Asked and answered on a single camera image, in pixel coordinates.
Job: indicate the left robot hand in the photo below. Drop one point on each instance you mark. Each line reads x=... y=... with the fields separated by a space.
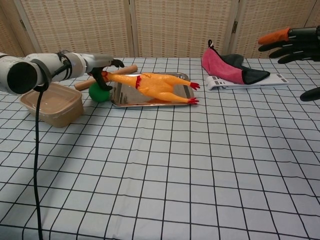
x=100 y=62

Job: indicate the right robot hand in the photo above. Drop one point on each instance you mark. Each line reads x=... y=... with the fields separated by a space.
x=302 y=42

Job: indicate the yellow rubber chicken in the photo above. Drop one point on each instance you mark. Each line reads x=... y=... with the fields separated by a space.
x=155 y=86

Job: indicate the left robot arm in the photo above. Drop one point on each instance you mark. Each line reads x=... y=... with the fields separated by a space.
x=22 y=75

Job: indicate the stainless steel tray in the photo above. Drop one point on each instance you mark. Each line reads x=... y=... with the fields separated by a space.
x=125 y=98

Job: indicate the wooden rolling pin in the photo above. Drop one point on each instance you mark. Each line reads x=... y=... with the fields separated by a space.
x=83 y=85

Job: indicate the green ball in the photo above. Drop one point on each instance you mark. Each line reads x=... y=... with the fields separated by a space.
x=96 y=95

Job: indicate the woven folding screen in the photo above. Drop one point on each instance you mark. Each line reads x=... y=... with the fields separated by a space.
x=82 y=27

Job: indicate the brown box with clear lid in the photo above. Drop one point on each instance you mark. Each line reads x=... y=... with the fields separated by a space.
x=60 y=110

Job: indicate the pink and black cloth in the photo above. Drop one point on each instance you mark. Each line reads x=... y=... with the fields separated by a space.
x=217 y=65

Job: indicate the checkered tablecloth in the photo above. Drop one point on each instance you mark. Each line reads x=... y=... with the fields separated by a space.
x=175 y=175

